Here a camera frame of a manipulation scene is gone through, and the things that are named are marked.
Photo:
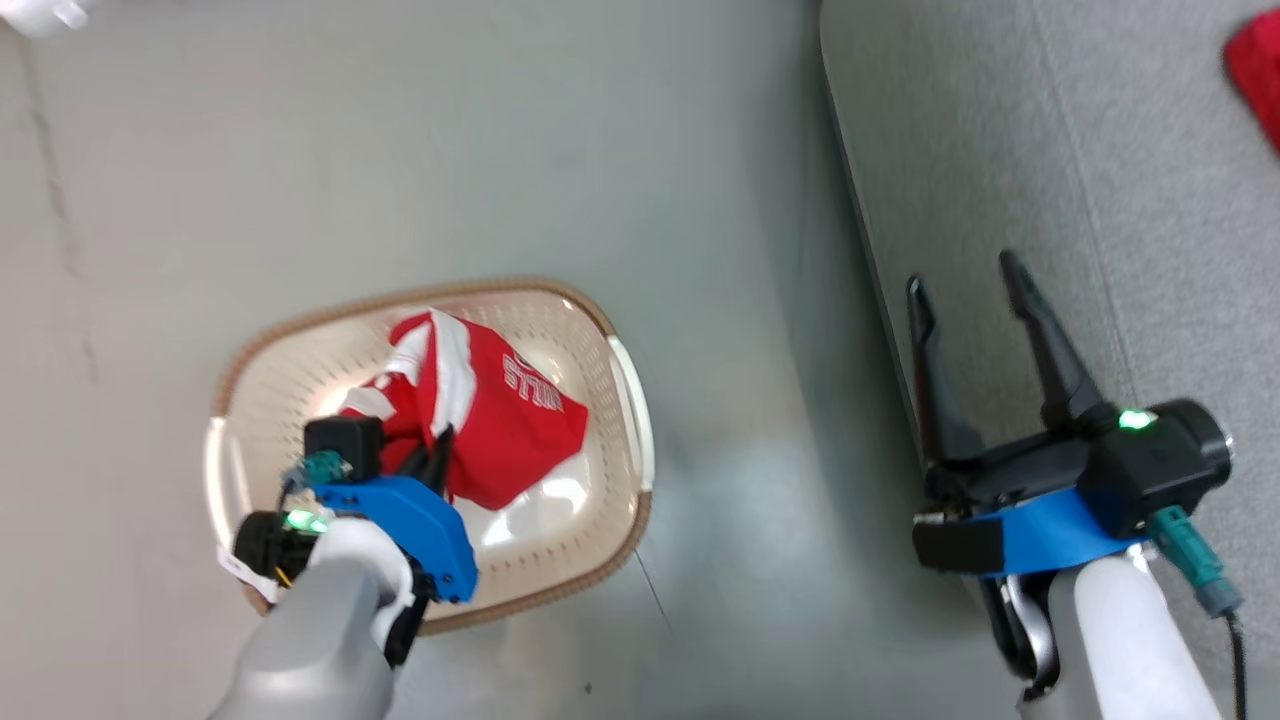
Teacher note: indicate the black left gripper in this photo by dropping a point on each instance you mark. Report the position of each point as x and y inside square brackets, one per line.
[280, 545]

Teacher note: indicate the grey fabric sofa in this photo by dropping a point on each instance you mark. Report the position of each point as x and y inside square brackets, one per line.
[1100, 150]

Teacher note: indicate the red cloth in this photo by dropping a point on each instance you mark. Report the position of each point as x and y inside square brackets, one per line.
[1260, 70]

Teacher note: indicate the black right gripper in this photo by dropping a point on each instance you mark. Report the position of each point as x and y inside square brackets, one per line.
[1160, 465]

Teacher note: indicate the white power strip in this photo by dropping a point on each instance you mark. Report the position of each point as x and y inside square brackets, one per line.
[40, 15]

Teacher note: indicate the white perforated laundry basket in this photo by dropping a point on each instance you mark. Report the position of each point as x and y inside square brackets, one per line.
[560, 330]

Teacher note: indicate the red basketball jersey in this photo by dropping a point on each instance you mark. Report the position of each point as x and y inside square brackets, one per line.
[500, 420]

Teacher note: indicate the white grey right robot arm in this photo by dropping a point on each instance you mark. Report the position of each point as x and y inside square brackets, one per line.
[1120, 650]

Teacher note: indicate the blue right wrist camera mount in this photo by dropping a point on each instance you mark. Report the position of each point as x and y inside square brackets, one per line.
[1040, 535]

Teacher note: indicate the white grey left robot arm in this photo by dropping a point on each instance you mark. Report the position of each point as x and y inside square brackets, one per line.
[320, 640]

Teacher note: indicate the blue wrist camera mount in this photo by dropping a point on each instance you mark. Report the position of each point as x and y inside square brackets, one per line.
[410, 520]
[1040, 535]

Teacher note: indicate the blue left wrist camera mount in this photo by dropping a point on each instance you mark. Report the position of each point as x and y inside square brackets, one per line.
[410, 520]

